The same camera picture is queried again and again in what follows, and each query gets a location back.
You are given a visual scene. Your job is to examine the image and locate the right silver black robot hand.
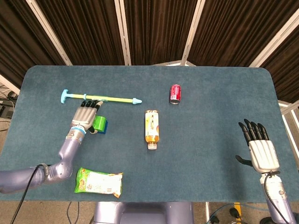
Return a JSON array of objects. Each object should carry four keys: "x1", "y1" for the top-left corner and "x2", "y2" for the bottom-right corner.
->
[{"x1": 235, "y1": 119, "x2": 280, "y2": 175}]

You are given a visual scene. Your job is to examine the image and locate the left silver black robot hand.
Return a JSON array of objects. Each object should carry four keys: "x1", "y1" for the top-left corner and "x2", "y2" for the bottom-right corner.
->
[{"x1": 71, "y1": 99, "x2": 104, "y2": 134}]

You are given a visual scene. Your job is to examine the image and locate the green toy block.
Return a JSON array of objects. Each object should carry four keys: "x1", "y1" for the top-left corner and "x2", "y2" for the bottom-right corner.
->
[{"x1": 93, "y1": 115, "x2": 107, "y2": 131}]

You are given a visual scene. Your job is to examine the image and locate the blue toy block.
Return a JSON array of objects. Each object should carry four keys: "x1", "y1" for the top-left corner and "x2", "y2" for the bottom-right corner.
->
[{"x1": 96, "y1": 119, "x2": 109, "y2": 135}]

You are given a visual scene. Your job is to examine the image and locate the blue yellow toy syringe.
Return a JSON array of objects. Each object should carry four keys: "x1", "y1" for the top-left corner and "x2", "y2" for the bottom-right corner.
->
[{"x1": 60, "y1": 89, "x2": 142, "y2": 105}]

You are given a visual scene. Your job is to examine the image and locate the white metal screen foot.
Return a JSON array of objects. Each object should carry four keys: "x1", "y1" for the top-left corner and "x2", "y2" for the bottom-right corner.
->
[
  {"x1": 278, "y1": 99, "x2": 299, "y2": 168},
  {"x1": 151, "y1": 60, "x2": 196, "y2": 67}
]

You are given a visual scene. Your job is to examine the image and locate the green white snack bag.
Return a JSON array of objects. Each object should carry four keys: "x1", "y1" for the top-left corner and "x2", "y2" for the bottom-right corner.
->
[{"x1": 74, "y1": 167, "x2": 123, "y2": 199}]

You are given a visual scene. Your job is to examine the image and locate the orange drink bottle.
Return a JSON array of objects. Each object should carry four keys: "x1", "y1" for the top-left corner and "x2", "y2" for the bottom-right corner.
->
[{"x1": 144, "y1": 110, "x2": 161, "y2": 150}]

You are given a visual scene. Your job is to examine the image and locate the black electronics box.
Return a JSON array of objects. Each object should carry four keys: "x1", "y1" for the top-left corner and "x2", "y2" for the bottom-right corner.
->
[{"x1": 0, "y1": 98, "x2": 15, "y2": 119}]

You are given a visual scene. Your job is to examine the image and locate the teal felt table mat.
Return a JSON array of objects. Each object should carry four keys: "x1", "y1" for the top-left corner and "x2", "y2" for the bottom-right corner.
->
[{"x1": 0, "y1": 65, "x2": 299, "y2": 203}]

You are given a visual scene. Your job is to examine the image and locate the white metal table leg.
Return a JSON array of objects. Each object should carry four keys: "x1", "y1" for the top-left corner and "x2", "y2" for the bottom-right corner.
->
[{"x1": 204, "y1": 202, "x2": 211, "y2": 224}]

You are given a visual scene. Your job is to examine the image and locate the dark pleated screen panel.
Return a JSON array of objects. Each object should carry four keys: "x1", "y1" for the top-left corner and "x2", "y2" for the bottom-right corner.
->
[
  {"x1": 261, "y1": 32, "x2": 299, "y2": 104},
  {"x1": 188, "y1": 0, "x2": 299, "y2": 67},
  {"x1": 123, "y1": 0, "x2": 199, "y2": 66},
  {"x1": 0, "y1": 0, "x2": 66, "y2": 89},
  {"x1": 35, "y1": 0, "x2": 125, "y2": 66}
]

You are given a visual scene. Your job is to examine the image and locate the red cola can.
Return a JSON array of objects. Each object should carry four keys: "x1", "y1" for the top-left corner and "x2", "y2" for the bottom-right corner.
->
[{"x1": 169, "y1": 84, "x2": 182, "y2": 105}]

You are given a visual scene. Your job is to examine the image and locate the purple robot torso base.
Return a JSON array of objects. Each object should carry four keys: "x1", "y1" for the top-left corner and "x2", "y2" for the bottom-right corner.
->
[{"x1": 93, "y1": 202, "x2": 195, "y2": 224}]

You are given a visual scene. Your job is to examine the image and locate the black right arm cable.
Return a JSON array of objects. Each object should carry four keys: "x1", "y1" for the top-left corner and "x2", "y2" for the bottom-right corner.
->
[{"x1": 263, "y1": 171, "x2": 291, "y2": 224}]

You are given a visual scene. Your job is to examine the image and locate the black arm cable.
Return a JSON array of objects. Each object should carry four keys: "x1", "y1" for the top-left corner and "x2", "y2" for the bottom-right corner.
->
[
  {"x1": 263, "y1": 171, "x2": 291, "y2": 224},
  {"x1": 10, "y1": 164, "x2": 49, "y2": 224}
]

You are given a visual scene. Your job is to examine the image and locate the thin blue cable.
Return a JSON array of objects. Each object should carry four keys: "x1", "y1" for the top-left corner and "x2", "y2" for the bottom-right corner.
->
[{"x1": 209, "y1": 202, "x2": 269, "y2": 224}]

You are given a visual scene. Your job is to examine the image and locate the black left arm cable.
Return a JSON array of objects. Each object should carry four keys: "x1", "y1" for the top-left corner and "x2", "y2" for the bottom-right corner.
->
[{"x1": 10, "y1": 164, "x2": 49, "y2": 224}]

